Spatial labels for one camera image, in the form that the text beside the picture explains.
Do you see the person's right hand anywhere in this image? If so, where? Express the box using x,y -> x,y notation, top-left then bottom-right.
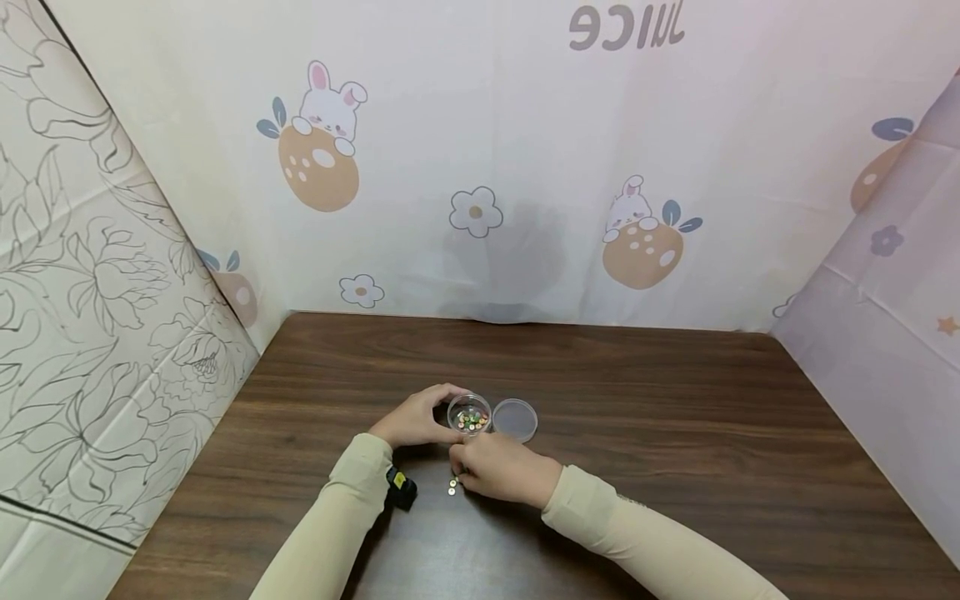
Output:
448,432 -> 563,510

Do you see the person's left hand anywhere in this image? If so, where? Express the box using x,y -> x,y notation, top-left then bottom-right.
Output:
367,382 -> 472,450

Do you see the clear round plastic dish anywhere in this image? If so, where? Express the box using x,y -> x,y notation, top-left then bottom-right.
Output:
447,393 -> 494,438

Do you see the person's left forearm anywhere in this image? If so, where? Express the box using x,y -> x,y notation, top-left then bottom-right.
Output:
248,432 -> 394,600

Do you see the person's right forearm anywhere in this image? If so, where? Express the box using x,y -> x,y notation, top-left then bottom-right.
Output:
540,464 -> 789,600

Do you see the black wrist band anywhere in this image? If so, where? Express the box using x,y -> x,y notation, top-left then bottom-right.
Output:
385,466 -> 419,512

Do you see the clear round plastic lid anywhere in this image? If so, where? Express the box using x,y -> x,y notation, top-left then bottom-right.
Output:
492,397 -> 540,443

